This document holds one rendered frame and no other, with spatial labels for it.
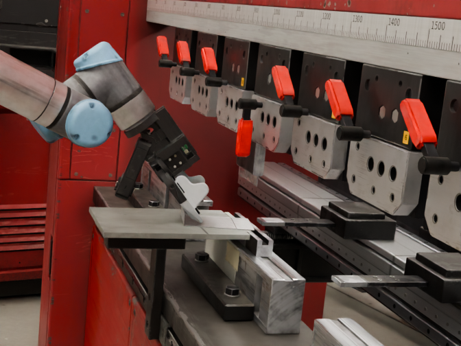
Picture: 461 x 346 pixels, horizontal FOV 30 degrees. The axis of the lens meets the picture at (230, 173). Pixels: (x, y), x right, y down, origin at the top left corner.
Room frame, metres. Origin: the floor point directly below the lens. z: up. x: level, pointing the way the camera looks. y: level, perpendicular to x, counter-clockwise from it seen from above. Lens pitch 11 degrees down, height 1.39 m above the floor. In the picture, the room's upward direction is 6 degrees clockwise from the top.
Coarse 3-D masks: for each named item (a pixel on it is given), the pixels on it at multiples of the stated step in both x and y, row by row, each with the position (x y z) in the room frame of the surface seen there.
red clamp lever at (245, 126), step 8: (240, 104) 1.41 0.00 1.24; (248, 104) 1.41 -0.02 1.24; (256, 104) 1.41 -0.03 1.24; (248, 112) 1.41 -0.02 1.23; (240, 120) 1.41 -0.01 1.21; (248, 120) 1.41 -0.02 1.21; (240, 128) 1.41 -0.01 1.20; (248, 128) 1.41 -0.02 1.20; (240, 136) 1.41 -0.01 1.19; (248, 136) 1.41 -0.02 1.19; (240, 144) 1.41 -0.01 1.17; (248, 144) 1.41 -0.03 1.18; (240, 152) 1.41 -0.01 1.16; (248, 152) 1.41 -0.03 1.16
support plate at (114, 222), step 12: (96, 216) 1.52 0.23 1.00; (108, 216) 1.52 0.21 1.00; (120, 216) 1.53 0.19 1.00; (132, 216) 1.54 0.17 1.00; (144, 216) 1.55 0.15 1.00; (156, 216) 1.56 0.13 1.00; (168, 216) 1.57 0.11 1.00; (180, 216) 1.58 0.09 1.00; (108, 228) 1.44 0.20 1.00; (120, 228) 1.45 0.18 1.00; (132, 228) 1.46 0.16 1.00; (144, 228) 1.47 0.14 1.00; (156, 228) 1.48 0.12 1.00; (168, 228) 1.48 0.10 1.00; (180, 228) 1.49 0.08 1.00; (192, 228) 1.50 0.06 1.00; (204, 228) 1.51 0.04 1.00
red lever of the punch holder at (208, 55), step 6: (204, 48) 1.67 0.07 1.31; (210, 48) 1.67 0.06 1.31; (204, 54) 1.66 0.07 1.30; (210, 54) 1.66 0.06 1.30; (204, 60) 1.64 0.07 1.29; (210, 60) 1.64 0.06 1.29; (204, 66) 1.64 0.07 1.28; (210, 66) 1.63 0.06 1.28; (216, 66) 1.64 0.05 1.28; (210, 72) 1.62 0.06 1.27; (216, 72) 1.64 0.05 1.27; (210, 78) 1.61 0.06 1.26; (216, 78) 1.61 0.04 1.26; (210, 84) 1.60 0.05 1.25; (216, 84) 1.61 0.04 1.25; (222, 84) 1.62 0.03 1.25
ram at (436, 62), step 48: (192, 0) 1.93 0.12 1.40; (240, 0) 1.60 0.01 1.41; (288, 0) 1.37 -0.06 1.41; (336, 0) 1.20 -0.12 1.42; (384, 0) 1.07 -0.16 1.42; (432, 0) 0.96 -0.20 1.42; (288, 48) 1.36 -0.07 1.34; (336, 48) 1.18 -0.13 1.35; (384, 48) 1.05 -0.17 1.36; (432, 48) 0.95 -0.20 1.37
